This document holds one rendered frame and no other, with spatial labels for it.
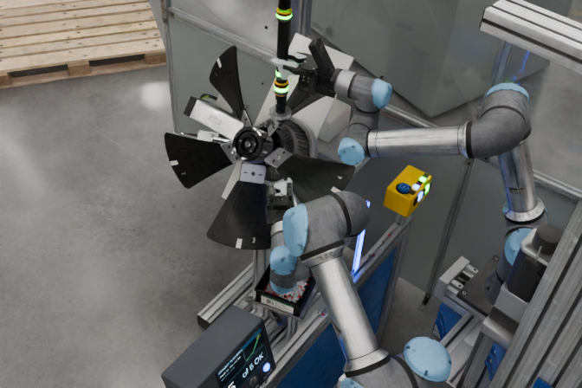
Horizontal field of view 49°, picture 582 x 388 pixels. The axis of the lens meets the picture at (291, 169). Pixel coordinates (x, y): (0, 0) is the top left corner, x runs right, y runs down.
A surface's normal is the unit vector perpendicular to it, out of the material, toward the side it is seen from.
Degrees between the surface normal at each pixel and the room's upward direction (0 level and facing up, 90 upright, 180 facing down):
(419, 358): 7
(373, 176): 90
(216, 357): 15
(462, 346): 0
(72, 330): 1
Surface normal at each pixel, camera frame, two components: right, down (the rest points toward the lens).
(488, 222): -0.60, 0.52
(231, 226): 0.11, 0.06
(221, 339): -0.17, -0.83
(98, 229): 0.04, -0.73
